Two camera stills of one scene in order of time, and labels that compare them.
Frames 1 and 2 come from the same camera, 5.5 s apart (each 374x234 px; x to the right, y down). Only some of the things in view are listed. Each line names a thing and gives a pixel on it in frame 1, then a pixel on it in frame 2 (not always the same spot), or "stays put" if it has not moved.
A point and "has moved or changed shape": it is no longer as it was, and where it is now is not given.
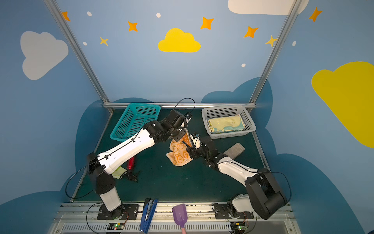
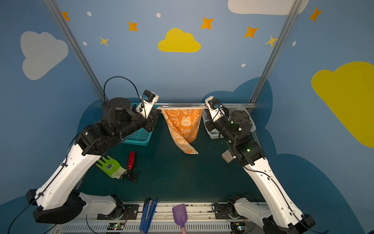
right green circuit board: [238, 227] stays put
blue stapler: [148, 213] stays put
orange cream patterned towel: [179, 155] has moved or changed shape
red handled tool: [131, 163] stays put
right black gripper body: [194, 150] to [210, 124]
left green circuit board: [116, 226] stays put
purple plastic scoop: [180, 215] stays put
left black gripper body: [179, 135] to [150, 122]
